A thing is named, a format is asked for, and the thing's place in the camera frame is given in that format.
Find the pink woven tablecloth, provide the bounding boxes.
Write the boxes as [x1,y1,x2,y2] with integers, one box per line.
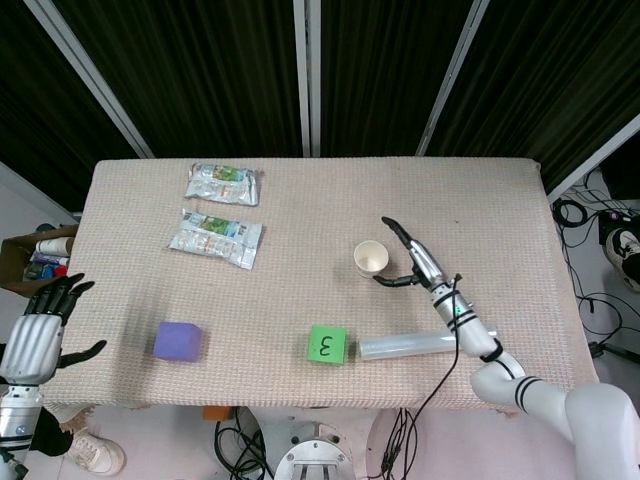
[37,157,600,415]

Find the black floor cables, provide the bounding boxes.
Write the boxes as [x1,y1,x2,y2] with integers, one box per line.
[549,167,640,361]

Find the green cube with number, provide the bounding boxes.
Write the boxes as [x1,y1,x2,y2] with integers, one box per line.
[306,324,349,366]

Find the brown cardboard box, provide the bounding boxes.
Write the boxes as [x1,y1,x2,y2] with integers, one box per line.
[0,223,81,300]

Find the black cable bundle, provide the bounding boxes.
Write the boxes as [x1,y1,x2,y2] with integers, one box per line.
[213,407,276,480]

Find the black and white sneaker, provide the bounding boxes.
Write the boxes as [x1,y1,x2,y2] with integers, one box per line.
[605,225,640,293]

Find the robot base column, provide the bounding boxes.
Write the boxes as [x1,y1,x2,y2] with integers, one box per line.
[255,407,401,480]

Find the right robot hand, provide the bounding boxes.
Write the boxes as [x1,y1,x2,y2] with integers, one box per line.
[372,216,454,294]

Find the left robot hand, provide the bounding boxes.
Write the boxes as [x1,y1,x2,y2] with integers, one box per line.
[0,272,108,387]

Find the silver snack packet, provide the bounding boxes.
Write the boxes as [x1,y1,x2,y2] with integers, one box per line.
[184,162,264,207]
[166,208,264,271]

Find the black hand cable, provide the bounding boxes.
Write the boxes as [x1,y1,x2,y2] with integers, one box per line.
[368,273,464,480]

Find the white partition post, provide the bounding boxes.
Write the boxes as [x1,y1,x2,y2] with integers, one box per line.
[545,113,640,204]
[30,0,155,160]
[292,0,322,157]
[415,0,492,157]

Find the white paper cup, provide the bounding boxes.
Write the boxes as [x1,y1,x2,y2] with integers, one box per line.
[352,240,390,280]

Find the clear plastic tube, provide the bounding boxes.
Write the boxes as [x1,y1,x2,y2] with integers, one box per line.
[356,327,499,362]

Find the purple foam cube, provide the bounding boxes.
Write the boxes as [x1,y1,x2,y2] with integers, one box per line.
[152,321,204,363]

